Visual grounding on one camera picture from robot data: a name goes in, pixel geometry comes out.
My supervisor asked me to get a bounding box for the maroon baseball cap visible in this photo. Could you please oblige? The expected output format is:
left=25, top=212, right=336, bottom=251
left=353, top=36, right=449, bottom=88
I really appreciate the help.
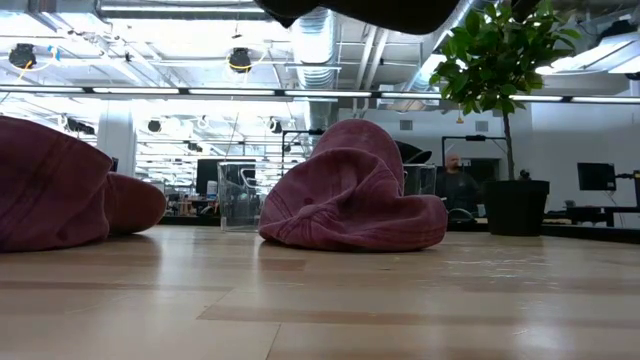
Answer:
left=0, top=115, right=167, bottom=253
left=258, top=118, right=449, bottom=253

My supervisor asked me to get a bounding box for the clear plastic bin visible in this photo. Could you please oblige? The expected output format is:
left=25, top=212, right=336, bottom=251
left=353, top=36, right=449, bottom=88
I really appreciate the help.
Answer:
left=402, top=163, right=437, bottom=197
left=217, top=160, right=274, bottom=233

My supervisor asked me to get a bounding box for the black computer monitor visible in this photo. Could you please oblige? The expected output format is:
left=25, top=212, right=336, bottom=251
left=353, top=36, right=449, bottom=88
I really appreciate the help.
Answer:
left=577, top=162, right=617, bottom=192
left=195, top=158, right=221, bottom=197

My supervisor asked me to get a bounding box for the long ceiling light strip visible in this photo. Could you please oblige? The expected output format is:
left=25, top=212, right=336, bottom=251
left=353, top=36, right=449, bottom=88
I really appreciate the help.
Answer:
left=0, top=84, right=640, bottom=105

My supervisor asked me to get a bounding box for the person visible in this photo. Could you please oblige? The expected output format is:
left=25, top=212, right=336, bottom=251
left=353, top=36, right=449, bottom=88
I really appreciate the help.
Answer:
left=435, top=153, right=480, bottom=217

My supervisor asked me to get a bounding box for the black pendant ceiling lamp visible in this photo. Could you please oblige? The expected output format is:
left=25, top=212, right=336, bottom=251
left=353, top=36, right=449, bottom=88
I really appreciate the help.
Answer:
left=228, top=47, right=253, bottom=75
left=8, top=43, right=37, bottom=70

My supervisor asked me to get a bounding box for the white round column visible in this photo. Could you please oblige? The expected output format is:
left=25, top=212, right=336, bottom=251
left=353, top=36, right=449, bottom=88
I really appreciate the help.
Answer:
left=97, top=112, right=137, bottom=177

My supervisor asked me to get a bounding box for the potted green leafy tree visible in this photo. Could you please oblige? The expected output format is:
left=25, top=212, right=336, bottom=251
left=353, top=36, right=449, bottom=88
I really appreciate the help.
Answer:
left=428, top=0, right=584, bottom=237

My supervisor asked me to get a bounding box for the black desk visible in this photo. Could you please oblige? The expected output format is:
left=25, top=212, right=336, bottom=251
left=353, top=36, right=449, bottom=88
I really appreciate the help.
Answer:
left=544, top=204, right=640, bottom=229

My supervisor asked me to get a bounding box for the white ceiling light panel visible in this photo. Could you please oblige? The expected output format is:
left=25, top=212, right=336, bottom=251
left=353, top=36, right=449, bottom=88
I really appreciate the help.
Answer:
left=534, top=29, right=640, bottom=77

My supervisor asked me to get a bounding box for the silver ventilation duct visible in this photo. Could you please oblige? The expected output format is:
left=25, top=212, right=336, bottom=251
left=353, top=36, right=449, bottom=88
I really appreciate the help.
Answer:
left=289, top=7, right=344, bottom=151

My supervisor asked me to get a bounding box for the black aluminium table frame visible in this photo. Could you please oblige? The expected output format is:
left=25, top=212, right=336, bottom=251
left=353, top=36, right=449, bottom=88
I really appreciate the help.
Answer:
left=159, top=214, right=640, bottom=245

